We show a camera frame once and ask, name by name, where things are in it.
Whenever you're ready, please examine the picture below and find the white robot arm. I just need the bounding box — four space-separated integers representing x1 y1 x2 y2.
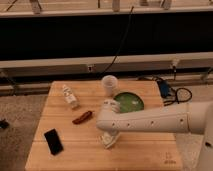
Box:
96 100 213 171

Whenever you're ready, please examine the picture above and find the green round plate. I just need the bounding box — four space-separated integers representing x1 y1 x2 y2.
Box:
114 92 144 113

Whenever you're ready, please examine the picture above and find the translucent plastic cup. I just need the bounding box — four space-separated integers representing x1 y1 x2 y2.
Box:
101 75 118 97

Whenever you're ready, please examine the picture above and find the brown sausage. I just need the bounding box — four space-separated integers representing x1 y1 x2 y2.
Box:
72 111 93 125

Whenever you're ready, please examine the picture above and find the small white bottle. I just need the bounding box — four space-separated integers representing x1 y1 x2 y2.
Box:
62 85 79 109

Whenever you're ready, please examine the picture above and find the blue power adapter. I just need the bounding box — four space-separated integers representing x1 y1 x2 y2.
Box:
157 81 170 98

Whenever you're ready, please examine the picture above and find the black rectangular phone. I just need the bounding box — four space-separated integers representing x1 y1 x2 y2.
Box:
44 129 63 155

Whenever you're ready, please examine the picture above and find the dark object on floor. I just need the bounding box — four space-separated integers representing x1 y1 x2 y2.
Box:
0 119 9 129

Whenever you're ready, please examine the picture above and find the black hanging cable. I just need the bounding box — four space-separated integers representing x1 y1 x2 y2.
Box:
100 5 135 75

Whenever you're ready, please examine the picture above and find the black looped floor cable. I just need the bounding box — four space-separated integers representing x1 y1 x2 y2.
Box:
163 87 193 107

